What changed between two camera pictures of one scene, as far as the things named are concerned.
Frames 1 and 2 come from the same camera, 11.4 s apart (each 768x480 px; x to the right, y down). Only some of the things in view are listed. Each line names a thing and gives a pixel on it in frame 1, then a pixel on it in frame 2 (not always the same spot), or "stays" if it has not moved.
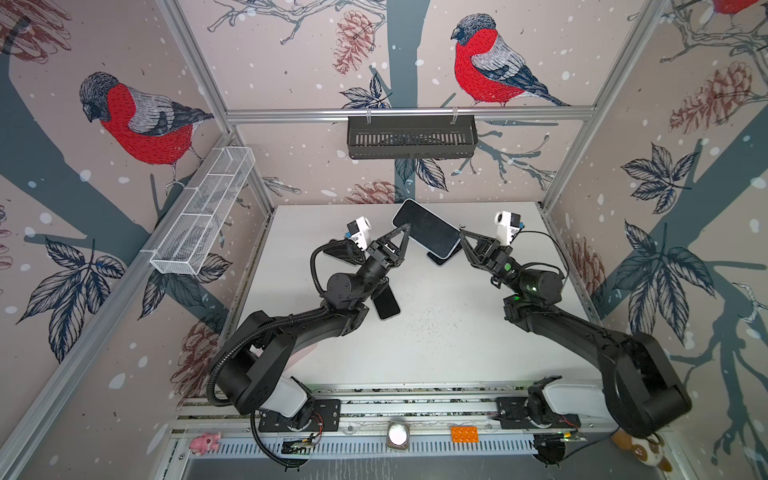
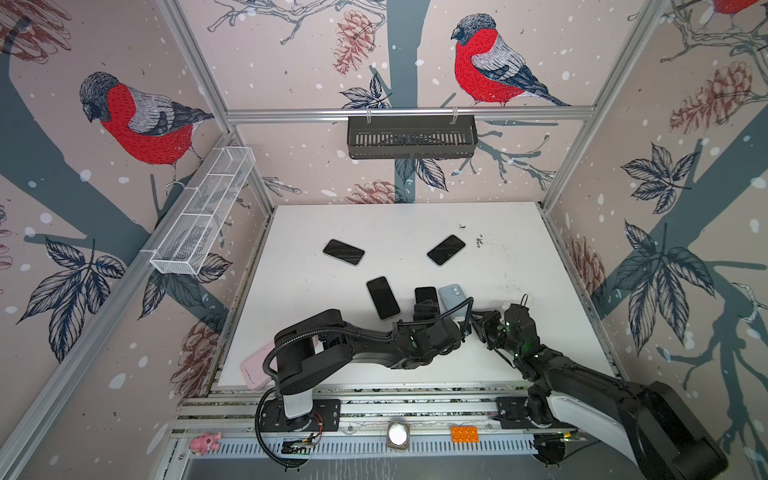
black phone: [440, 261] stays
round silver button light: [398, 435] stays
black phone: [427, 229] -> [424, 293]
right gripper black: [495, 259] -> [484, 323]
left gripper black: [382, 258] -> [430, 315]
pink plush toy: [205, 443] stays
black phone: [346, 251] stays
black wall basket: [412, 136] stays
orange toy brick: [464, 434] stays
